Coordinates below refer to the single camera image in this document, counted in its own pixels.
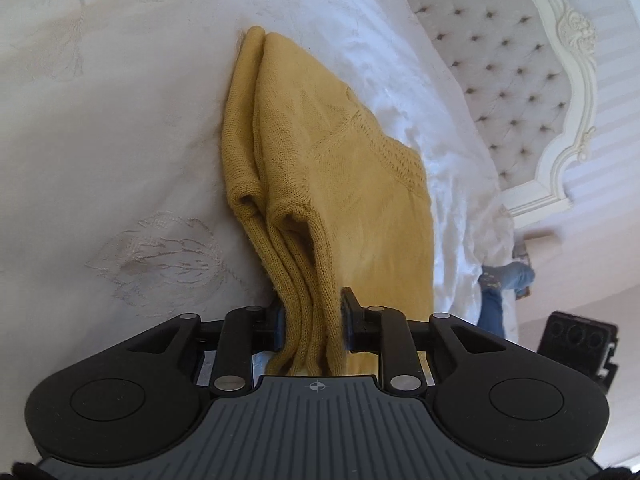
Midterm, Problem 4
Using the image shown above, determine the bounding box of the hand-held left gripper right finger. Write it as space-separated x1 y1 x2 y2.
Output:
340 287 517 394

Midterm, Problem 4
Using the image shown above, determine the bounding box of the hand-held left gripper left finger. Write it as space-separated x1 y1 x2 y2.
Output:
120 304 287 395

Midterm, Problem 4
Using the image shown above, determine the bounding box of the yellow knit sweater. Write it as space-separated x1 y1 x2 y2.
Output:
221 25 435 377

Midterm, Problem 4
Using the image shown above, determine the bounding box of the blue denim garment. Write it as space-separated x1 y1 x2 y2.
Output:
477 260 537 337

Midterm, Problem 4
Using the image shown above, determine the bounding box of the white embroidered bedspread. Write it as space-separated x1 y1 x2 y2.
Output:
0 0 517 461

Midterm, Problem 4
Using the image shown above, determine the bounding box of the cream tufted headboard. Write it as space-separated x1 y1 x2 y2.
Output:
387 0 598 217

